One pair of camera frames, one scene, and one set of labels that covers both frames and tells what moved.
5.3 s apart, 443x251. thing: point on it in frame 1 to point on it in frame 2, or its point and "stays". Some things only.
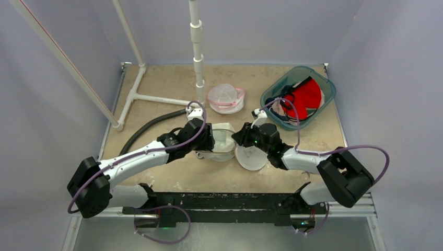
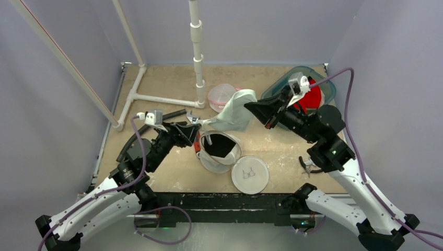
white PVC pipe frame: x=197 y=97 stays
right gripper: x=244 y=135 to x=277 y=112
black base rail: x=225 y=209 stays
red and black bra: x=306 y=94 stays
